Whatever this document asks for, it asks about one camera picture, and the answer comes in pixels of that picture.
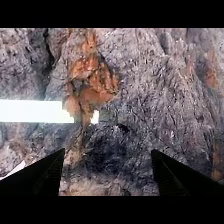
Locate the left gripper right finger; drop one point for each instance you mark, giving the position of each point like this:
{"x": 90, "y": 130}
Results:
{"x": 180, "y": 181}

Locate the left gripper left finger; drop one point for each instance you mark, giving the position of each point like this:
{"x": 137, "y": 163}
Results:
{"x": 40, "y": 180}

